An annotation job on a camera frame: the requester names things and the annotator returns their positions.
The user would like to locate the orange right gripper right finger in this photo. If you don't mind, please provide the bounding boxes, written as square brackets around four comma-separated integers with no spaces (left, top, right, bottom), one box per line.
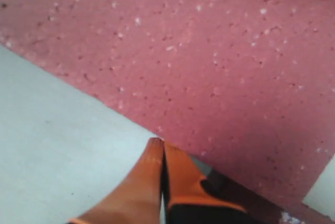
[161,141,262,224]

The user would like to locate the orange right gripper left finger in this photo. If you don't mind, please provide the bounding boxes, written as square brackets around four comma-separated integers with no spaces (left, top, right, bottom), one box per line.
[69,138,164,224]

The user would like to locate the red brick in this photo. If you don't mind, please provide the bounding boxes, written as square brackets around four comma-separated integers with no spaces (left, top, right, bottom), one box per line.
[1,0,334,223]

